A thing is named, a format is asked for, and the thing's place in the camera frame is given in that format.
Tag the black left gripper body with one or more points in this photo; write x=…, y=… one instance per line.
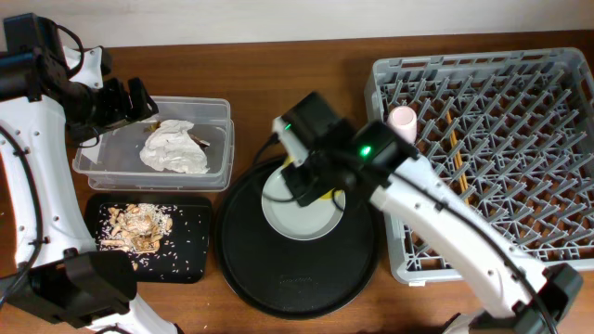
x=96, y=109

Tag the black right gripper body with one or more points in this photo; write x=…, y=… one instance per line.
x=304, y=181

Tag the yellow bowl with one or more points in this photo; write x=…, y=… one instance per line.
x=331, y=194

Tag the white napkin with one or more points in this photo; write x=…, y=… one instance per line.
x=171, y=147

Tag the pink cup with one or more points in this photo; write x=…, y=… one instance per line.
x=403, y=120

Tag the grey plate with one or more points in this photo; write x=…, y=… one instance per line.
x=292, y=221

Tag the food scraps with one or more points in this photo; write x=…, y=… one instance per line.
x=136, y=229

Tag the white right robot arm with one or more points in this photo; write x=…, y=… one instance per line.
x=518, y=293

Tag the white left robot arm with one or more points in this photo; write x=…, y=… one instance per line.
x=61, y=275

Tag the grey dishwasher rack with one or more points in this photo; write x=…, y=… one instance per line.
x=511, y=133

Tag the clear plastic bin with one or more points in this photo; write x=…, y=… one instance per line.
x=115, y=165

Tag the black rectangular tray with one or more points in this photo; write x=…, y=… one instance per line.
x=182, y=255

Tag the round black tray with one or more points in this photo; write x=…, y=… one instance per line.
x=287, y=278

